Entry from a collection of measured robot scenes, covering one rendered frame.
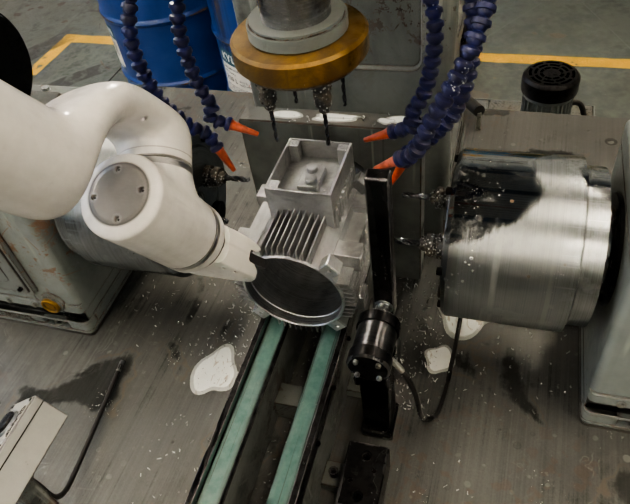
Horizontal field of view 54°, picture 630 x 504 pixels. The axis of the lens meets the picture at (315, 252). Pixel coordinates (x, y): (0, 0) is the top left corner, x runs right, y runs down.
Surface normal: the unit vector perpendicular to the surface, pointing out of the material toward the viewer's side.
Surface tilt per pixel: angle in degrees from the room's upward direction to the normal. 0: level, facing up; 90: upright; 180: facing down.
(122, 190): 30
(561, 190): 13
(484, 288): 77
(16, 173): 100
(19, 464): 52
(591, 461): 0
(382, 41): 90
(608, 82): 0
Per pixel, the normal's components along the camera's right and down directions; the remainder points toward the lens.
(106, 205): -0.25, -0.21
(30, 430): 0.68, -0.32
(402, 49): -0.27, 0.72
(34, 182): 0.69, 0.59
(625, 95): -0.11, -0.69
